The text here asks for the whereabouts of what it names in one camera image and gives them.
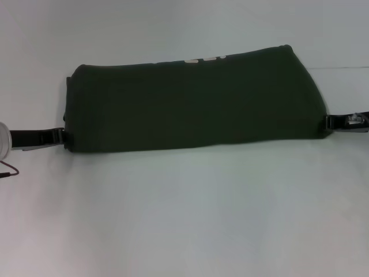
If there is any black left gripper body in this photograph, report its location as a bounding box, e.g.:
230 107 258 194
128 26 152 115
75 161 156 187
9 127 65 152

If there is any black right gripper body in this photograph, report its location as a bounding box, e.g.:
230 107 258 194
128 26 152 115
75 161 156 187
330 111 369 135

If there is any dark green shirt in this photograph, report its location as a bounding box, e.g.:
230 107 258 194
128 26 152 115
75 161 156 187
62 43 330 153

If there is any left wrist cable with connector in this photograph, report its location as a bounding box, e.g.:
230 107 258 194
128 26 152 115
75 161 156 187
0 160 20 179

